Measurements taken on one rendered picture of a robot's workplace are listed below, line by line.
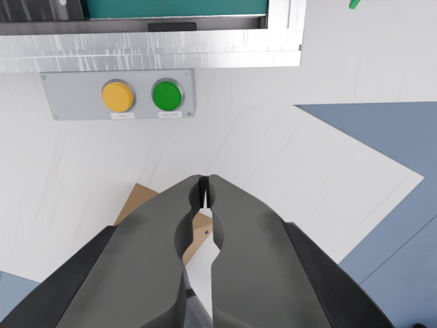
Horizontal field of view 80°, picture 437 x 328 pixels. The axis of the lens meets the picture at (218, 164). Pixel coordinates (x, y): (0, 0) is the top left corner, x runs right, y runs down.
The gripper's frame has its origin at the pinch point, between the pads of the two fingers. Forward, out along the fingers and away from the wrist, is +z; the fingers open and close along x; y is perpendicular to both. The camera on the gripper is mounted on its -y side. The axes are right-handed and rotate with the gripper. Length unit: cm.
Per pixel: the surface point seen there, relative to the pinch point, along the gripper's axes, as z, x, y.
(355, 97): 36.8, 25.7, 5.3
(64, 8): 26.0, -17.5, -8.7
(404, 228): 122, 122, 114
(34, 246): 37, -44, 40
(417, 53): 37, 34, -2
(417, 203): 122, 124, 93
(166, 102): 25.7, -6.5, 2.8
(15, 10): 26.0, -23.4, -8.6
